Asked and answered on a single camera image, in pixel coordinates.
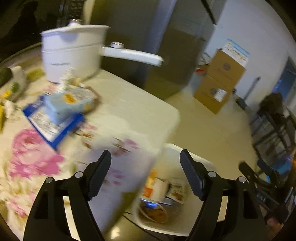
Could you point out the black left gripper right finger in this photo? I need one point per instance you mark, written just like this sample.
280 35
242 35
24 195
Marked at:
230 210

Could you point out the white orange carton in bin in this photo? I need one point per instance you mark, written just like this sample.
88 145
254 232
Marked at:
155 189

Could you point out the white electric cooking pot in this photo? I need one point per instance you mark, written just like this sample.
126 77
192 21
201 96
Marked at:
81 47

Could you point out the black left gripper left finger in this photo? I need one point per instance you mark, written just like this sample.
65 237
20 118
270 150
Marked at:
47 219

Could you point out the small green lime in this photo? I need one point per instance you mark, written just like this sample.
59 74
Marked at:
15 87

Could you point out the crumpled white tissue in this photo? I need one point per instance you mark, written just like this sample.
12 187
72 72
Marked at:
68 80

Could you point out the wall poster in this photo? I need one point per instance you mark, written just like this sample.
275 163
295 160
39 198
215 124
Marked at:
236 52

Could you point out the grey refrigerator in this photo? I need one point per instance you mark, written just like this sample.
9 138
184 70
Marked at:
177 31

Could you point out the dark green avocado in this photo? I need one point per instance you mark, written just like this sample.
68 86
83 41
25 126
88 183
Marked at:
6 75

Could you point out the cardboard box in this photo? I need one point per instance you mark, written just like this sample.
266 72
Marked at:
212 94
225 69

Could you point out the floral tablecloth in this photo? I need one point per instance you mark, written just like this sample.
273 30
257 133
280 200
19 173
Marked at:
126 111

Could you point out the black microwave oven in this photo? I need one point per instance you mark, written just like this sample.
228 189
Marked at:
23 21

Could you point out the white bowl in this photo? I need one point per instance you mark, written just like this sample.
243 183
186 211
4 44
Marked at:
18 76

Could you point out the yellow paper packet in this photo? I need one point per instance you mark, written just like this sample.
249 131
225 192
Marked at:
2 117

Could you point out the blue package in bin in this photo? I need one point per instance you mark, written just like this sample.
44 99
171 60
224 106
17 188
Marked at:
165 201

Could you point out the upper cardboard box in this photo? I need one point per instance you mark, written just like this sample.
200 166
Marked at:
225 69

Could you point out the light blue carton box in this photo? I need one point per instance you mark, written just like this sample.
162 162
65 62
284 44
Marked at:
60 106

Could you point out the white snack wrapper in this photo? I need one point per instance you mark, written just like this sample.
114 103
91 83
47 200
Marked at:
177 190

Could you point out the lower cardboard box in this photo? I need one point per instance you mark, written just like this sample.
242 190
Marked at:
212 94

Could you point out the dark dining chair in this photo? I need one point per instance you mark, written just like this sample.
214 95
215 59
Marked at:
273 133

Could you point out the garlic bulb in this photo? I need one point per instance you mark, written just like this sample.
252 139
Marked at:
10 108

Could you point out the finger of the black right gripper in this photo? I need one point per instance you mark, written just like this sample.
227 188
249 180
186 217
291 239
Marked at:
270 194

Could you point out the dark blue flat box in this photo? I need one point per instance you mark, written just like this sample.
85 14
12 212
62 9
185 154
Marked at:
51 133

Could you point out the white plastic trash bin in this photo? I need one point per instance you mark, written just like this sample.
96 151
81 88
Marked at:
181 217

